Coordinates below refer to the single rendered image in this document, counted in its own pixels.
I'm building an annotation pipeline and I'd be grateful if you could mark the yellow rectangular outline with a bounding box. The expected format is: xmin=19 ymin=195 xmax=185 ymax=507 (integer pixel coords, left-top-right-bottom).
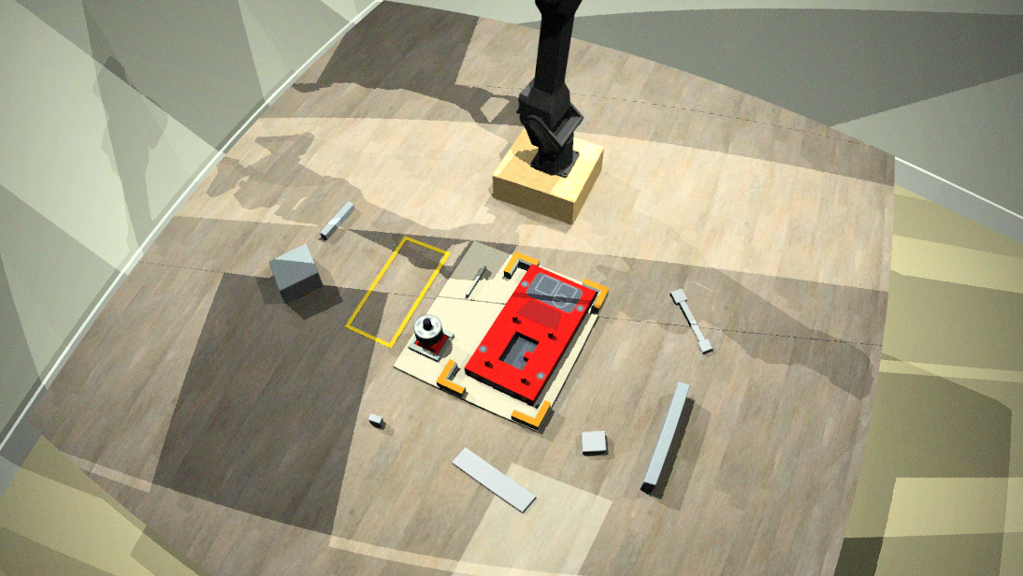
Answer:
xmin=344 ymin=236 xmax=451 ymax=349

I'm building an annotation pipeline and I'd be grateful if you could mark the grey flat bar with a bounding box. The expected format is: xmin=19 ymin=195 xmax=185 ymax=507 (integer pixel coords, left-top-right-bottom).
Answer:
xmin=452 ymin=447 xmax=536 ymax=513

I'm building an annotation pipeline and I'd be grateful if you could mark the red toy car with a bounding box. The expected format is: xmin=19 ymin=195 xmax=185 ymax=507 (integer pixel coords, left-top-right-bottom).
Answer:
xmin=465 ymin=265 xmax=597 ymax=407

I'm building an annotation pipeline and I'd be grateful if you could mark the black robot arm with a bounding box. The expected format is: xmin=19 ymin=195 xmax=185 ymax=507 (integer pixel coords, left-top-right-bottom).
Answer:
xmin=516 ymin=0 xmax=584 ymax=178

